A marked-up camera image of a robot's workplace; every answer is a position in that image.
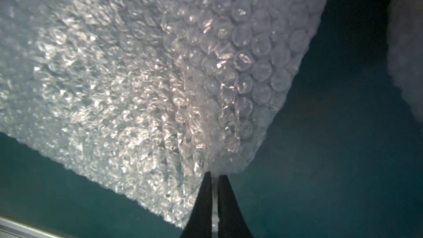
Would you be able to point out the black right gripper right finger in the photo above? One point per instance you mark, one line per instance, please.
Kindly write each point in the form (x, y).
(231, 222)

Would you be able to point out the aluminium front rail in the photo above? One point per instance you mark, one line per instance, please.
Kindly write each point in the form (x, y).
(15, 229)

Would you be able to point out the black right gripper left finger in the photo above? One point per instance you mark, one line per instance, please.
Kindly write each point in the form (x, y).
(200, 221)

